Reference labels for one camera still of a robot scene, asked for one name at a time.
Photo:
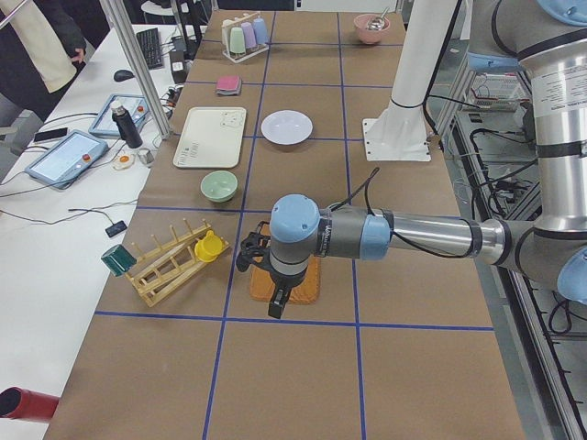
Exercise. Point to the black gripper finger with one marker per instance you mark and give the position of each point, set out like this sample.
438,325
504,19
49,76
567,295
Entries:
277,303

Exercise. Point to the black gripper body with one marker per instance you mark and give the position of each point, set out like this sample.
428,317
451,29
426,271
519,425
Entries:
284,279

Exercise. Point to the white plate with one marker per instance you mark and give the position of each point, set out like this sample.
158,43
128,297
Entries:
286,127

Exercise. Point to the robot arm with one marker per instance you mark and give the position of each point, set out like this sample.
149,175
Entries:
547,39

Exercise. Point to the cream bear tray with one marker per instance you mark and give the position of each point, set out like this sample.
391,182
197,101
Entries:
211,138

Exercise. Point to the wooden cutting board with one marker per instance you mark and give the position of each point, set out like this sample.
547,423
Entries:
305,289

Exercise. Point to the yellow mug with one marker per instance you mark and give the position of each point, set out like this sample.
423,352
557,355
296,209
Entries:
208,248

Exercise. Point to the green bowl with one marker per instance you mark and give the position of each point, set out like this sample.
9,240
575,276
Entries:
219,186

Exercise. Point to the wooden mug rack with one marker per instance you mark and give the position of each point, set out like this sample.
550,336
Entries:
168,265

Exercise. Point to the dark green mug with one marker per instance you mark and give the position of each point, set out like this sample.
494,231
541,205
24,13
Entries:
119,260

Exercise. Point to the small black device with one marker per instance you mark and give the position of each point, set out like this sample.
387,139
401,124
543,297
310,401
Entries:
116,229

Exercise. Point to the small metal cup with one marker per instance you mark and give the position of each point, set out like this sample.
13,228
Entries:
145,156

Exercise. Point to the fried egg toy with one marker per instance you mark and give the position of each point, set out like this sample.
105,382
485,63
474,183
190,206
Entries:
123,161

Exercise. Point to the pink and grey cloth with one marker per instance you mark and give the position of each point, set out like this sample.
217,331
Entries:
228,85

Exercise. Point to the black bottle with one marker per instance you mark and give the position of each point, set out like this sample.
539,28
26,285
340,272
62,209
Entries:
126,126

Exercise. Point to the far teach pendant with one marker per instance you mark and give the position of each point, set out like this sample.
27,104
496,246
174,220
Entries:
133,107

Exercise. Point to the teach pendant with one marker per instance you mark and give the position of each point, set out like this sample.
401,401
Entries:
62,165
133,107

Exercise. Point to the green cup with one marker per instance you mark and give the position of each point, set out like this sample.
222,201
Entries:
236,42

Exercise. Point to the purple cup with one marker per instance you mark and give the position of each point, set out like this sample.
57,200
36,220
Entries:
249,35

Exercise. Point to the white cup rack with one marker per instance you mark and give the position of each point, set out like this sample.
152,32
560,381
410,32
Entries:
227,24

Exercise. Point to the near teach pendant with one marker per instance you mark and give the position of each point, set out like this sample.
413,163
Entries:
62,165

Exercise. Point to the blue cup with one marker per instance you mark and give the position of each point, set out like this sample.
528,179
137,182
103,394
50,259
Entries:
260,31

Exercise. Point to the black computer mouse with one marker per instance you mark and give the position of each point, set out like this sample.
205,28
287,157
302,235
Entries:
123,75

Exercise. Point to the black keyboard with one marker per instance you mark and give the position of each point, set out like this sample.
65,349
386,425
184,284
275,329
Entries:
150,46

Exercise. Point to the pink bowl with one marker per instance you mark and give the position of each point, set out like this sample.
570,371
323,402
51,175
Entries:
368,35

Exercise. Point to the black smartphone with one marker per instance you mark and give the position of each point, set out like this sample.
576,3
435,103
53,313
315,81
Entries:
50,135

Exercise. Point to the metal scoop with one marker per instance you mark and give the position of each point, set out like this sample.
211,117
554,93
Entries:
377,23

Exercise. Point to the red cylinder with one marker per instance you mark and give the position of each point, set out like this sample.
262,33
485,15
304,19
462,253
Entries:
28,405

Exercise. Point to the aluminium frame post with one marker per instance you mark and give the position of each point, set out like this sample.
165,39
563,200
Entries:
117,16

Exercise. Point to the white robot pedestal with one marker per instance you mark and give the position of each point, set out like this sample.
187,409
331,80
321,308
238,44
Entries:
399,132

